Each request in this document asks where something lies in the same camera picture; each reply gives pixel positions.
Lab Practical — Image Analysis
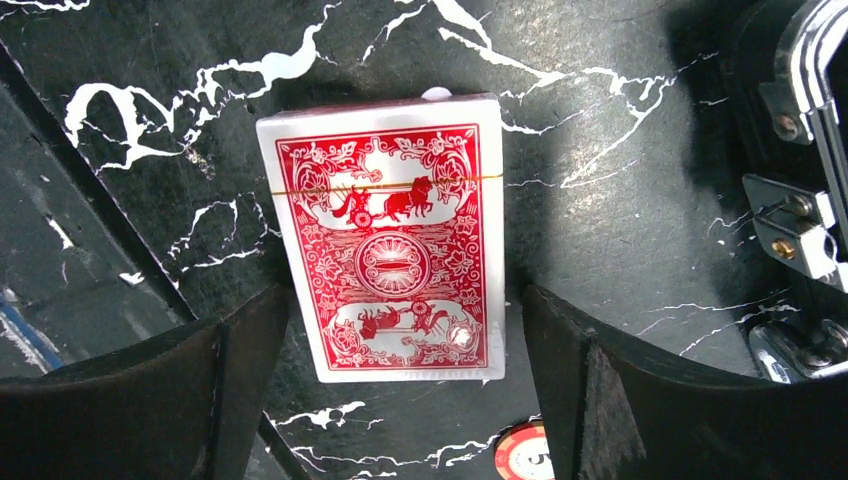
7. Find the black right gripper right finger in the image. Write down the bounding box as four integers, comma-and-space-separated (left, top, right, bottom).
521, 285, 847, 479

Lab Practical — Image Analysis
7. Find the red white poker chip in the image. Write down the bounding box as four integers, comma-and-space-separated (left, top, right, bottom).
494, 420, 555, 480

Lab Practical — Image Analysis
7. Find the red playing card deck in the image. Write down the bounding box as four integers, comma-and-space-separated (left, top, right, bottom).
255, 93, 506, 383

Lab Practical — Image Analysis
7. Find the black poker chip case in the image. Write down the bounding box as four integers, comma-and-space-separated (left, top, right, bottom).
720, 1, 847, 384

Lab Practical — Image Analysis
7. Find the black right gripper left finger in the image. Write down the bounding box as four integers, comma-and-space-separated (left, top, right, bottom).
1, 286, 289, 479

